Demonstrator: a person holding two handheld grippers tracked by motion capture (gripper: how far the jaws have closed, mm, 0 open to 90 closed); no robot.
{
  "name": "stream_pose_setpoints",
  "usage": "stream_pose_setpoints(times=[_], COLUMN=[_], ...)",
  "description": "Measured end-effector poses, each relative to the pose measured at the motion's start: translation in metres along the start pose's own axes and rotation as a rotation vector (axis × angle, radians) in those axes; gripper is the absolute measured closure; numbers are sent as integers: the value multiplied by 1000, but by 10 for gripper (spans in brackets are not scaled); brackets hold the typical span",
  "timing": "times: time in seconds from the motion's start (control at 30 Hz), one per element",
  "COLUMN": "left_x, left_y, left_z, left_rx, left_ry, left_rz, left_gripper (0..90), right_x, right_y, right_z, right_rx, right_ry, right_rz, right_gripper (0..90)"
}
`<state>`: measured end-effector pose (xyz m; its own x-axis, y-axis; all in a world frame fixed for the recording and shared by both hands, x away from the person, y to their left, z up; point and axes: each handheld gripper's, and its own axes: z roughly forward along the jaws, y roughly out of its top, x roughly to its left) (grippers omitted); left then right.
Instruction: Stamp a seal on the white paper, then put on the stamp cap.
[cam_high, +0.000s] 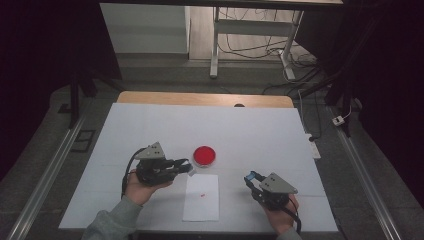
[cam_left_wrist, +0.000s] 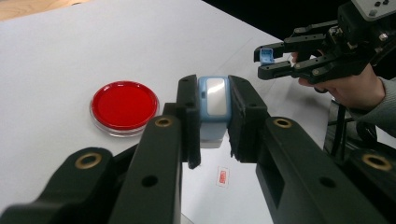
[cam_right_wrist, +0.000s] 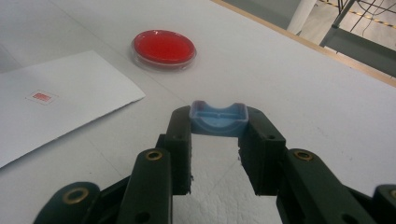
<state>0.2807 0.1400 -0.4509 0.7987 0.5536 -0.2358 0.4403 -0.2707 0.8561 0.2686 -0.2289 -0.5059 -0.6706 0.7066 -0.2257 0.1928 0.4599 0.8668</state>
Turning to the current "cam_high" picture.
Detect black rectangular floor frame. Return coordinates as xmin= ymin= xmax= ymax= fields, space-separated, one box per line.
xmin=70 ymin=129 xmax=96 ymax=154

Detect white paper sheet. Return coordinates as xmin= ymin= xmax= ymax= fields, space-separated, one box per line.
xmin=182 ymin=173 xmax=221 ymax=223

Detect person's left hand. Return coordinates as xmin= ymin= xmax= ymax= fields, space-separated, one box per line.
xmin=123 ymin=169 xmax=175 ymax=207

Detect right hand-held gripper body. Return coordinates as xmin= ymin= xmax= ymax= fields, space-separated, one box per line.
xmin=251 ymin=172 xmax=299 ymax=212

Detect aluminium floor rail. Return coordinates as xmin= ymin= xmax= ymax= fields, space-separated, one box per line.
xmin=6 ymin=113 xmax=88 ymax=240
xmin=328 ymin=106 xmax=403 ymax=240

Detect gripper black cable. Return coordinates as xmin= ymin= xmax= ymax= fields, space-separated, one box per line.
xmin=121 ymin=147 xmax=148 ymax=200
xmin=282 ymin=196 xmax=303 ymax=235

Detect white metal desk frame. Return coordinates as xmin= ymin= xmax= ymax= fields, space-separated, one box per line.
xmin=209 ymin=6 xmax=305 ymax=81

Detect black metal stand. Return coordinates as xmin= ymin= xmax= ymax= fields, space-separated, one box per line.
xmin=67 ymin=66 xmax=127 ymax=130
xmin=293 ymin=64 xmax=355 ymax=138

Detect white power strip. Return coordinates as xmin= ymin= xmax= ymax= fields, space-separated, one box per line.
xmin=305 ymin=133 xmax=322 ymax=160

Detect person's right hand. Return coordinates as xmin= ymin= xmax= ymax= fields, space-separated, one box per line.
xmin=262 ymin=194 xmax=300 ymax=236

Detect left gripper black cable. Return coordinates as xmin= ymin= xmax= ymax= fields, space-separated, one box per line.
xmin=121 ymin=147 xmax=148 ymax=200

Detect tangle of floor cables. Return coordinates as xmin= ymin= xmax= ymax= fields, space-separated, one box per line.
xmin=218 ymin=8 xmax=318 ymax=69

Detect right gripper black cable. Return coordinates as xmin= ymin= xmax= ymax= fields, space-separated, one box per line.
xmin=282 ymin=196 xmax=303 ymax=235

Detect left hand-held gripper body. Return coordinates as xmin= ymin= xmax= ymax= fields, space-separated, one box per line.
xmin=134 ymin=141 xmax=178 ymax=187

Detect red petri dish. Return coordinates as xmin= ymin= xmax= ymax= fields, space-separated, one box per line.
xmin=192 ymin=145 xmax=217 ymax=168

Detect large white table cover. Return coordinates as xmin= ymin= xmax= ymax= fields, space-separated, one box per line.
xmin=59 ymin=102 xmax=339 ymax=233

